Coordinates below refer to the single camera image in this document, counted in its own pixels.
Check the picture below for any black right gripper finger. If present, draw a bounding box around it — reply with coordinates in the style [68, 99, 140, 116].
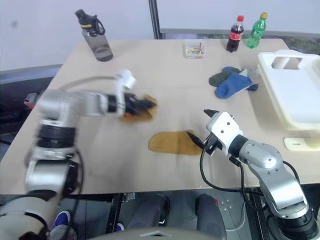
[203, 108, 219, 119]
[185, 130, 205, 149]

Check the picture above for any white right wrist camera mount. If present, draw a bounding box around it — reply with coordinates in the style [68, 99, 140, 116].
[205, 111, 244, 157]

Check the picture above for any green soda bottle yellow cap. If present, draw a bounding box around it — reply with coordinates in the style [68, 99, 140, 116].
[246, 12, 269, 49]

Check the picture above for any cola bottle red cap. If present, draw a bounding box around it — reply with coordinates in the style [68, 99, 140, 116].
[226, 15, 245, 53]

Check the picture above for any white plastic bin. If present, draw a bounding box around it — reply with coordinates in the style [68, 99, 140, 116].
[257, 49, 320, 151]

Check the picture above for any grey window sill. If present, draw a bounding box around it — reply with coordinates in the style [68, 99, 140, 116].
[159, 28, 320, 39]

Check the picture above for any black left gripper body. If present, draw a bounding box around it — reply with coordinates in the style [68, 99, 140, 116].
[123, 92, 141, 118]

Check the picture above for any black table leg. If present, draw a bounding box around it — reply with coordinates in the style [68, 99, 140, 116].
[246, 189, 268, 240]
[106, 192, 124, 235]

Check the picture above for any dark green sock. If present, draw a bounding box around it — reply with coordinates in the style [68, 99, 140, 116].
[208, 71, 235, 88]

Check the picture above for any white floor cable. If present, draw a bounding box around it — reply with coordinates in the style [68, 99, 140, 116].
[226, 212, 248, 231]

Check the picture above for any dark grey rounded shape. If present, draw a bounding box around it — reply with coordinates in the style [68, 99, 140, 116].
[124, 194, 172, 231]
[195, 194, 226, 238]

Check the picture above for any mustard yellow sock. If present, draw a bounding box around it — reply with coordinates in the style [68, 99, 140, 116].
[119, 93, 159, 124]
[148, 129, 205, 157]

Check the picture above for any small clear plastic box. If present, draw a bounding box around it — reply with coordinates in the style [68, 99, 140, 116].
[184, 39, 207, 60]

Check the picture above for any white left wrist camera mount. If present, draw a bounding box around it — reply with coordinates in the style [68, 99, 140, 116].
[113, 69, 137, 119]

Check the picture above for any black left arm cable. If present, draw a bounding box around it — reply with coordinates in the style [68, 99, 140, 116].
[56, 74, 120, 92]

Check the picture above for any red and grey device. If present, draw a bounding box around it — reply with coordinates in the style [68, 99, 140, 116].
[23, 92, 40, 109]

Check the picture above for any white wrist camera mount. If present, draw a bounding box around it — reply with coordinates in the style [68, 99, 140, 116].
[205, 111, 244, 157]
[113, 69, 137, 119]

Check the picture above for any black vertical post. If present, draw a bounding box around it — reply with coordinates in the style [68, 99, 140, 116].
[147, 0, 162, 40]

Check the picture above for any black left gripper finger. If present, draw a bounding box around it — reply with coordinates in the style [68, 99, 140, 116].
[136, 97, 156, 107]
[133, 104, 152, 115]

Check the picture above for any grey sports water bottle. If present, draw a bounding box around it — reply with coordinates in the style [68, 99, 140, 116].
[74, 9, 114, 63]

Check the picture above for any grey robot torso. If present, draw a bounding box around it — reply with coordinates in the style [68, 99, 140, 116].
[87, 226, 226, 240]

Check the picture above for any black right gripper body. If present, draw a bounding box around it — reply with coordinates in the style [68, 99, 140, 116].
[203, 133, 223, 156]

